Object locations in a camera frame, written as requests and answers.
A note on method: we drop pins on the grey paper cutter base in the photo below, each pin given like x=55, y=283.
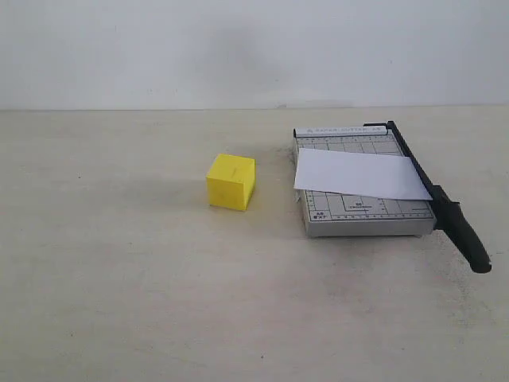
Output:
x=334, y=214

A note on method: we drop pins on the white paper sheet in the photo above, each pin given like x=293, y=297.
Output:
x=366, y=175

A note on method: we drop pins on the yellow foam cube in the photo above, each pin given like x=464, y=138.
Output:
x=231, y=181

